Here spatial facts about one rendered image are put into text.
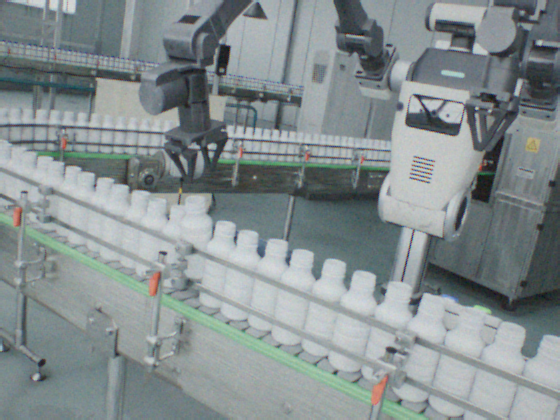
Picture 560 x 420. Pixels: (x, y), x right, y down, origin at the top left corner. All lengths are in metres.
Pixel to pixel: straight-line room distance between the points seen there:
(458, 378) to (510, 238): 3.74
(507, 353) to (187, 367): 0.59
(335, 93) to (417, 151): 5.62
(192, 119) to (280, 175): 2.13
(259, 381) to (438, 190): 0.70
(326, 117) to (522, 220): 3.26
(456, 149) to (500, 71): 0.49
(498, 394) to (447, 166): 0.71
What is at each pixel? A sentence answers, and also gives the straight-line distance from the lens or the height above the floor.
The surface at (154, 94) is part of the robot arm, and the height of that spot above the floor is 1.39.
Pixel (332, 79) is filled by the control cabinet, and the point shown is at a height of 1.54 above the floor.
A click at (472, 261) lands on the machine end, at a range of 4.77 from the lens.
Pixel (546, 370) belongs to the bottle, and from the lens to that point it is 0.85.
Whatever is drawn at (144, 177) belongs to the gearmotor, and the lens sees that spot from 2.51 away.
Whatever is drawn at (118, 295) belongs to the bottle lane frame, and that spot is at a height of 0.95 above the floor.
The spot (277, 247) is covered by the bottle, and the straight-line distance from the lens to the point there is 0.97.
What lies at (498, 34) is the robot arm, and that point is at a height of 1.57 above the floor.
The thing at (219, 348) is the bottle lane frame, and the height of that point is 0.95.
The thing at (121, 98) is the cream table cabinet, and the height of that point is 1.06.
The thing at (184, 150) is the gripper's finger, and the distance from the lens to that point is 0.99.
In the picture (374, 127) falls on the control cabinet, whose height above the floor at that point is 1.02.
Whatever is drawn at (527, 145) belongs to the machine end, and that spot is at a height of 1.29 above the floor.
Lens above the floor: 1.45
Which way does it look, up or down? 13 degrees down
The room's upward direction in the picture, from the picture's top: 10 degrees clockwise
